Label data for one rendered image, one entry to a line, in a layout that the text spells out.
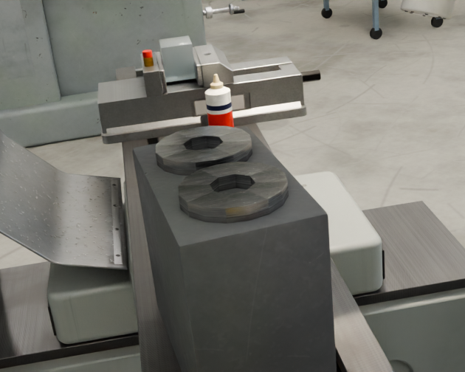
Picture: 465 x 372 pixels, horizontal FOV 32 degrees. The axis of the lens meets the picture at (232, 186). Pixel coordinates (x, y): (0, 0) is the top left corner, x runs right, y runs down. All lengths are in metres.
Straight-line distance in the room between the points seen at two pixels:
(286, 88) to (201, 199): 0.75
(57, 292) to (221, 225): 0.58
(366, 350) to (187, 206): 0.25
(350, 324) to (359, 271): 0.39
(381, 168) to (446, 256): 2.15
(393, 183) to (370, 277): 2.12
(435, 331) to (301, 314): 0.65
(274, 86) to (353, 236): 0.31
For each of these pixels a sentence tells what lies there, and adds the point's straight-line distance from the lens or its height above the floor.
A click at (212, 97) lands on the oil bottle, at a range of 1.25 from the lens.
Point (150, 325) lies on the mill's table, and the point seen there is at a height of 0.94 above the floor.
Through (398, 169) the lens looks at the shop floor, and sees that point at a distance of 3.45.
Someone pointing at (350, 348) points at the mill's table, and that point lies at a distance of 0.79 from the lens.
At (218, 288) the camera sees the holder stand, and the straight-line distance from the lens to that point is 0.62.
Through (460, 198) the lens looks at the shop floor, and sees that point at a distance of 3.20.
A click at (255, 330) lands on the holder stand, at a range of 0.65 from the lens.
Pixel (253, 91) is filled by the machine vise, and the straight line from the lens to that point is 1.35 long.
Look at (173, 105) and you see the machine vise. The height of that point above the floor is 0.99.
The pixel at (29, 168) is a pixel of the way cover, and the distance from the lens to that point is 1.32.
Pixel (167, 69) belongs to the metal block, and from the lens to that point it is 1.35.
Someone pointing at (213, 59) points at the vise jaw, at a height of 1.05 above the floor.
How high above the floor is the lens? 1.41
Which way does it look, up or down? 25 degrees down
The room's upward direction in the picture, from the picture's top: 6 degrees counter-clockwise
